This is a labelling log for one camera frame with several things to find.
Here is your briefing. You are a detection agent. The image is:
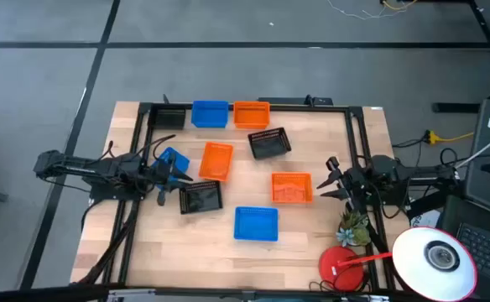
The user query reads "black equipment case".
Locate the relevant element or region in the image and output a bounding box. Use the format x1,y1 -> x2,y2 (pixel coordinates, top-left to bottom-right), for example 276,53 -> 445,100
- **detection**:
462,97 -> 490,220

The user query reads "potted succulent plant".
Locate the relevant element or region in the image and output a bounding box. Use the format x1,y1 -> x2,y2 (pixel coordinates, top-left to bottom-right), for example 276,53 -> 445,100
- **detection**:
336,209 -> 373,248

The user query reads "black plastic basket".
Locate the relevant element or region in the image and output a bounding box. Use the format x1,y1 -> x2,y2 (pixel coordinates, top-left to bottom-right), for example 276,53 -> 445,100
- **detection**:
178,180 -> 224,216
247,126 -> 293,161
153,107 -> 187,131

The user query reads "white rod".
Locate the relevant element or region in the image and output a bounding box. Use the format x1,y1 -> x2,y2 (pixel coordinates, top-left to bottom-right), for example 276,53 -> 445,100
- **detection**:
453,127 -> 490,169

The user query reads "white paper sheet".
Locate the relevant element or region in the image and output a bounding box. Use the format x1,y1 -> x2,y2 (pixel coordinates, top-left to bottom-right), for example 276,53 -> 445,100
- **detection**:
409,208 -> 442,230

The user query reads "black aluminium table frame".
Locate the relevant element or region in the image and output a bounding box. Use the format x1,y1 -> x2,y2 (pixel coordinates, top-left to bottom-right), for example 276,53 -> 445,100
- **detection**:
101,100 -> 398,295

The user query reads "black device behind table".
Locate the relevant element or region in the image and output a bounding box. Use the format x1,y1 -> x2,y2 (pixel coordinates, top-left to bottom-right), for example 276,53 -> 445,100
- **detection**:
256,94 -> 335,107

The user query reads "orange plastic basket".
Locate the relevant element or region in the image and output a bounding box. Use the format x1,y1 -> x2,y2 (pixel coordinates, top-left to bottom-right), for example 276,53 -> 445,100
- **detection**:
270,171 -> 315,206
197,141 -> 235,183
232,100 -> 272,130

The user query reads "red desk lamp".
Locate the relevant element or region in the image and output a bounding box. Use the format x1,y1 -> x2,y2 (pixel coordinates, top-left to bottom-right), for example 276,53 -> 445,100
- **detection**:
317,226 -> 479,302

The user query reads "blue plastic basket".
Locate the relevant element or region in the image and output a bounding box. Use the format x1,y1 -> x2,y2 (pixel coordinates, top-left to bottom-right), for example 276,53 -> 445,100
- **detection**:
190,99 -> 231,129
150,146 -> 191,192
232,205 -> 280,243

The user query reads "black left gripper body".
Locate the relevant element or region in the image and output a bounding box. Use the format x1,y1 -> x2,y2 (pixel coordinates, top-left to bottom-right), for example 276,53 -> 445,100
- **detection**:
141,151 -> 178,195

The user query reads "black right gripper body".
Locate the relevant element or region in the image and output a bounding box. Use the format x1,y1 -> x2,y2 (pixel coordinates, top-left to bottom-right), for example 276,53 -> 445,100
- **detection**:
336,164 -> 371,209

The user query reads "black cable bundle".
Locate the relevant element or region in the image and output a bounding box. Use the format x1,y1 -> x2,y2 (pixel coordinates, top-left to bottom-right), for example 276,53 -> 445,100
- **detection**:
76,200 -> 142,287

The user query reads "yellow power plug cable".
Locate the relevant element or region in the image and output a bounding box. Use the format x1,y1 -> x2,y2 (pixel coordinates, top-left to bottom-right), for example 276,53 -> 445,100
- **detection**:
423,128 -> 475,146

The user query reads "black laptop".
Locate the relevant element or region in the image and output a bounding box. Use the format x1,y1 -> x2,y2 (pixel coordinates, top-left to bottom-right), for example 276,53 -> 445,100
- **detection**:
453,221 -> 490,291

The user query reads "yellow floor cable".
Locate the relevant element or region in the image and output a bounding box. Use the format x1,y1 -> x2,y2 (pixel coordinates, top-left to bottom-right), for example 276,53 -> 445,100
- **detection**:
380,0 -> 419,12

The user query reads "white floor cable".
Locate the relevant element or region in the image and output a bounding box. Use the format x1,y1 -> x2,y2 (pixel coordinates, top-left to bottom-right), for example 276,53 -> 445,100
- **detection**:
326,0 -> 410,21

